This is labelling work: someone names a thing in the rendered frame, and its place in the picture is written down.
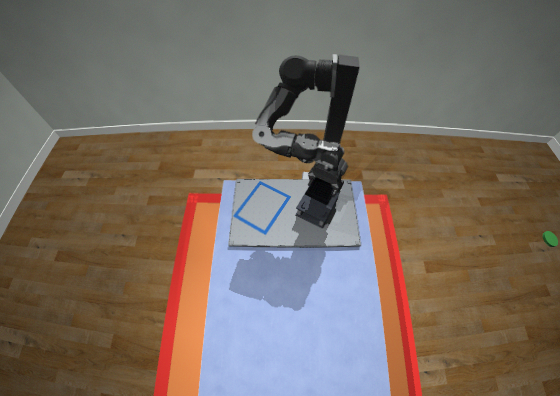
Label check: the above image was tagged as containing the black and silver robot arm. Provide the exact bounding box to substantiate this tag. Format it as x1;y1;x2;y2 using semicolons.
252;54;344;169

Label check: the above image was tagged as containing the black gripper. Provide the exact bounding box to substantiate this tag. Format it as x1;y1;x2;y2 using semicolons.
308;159;348;198

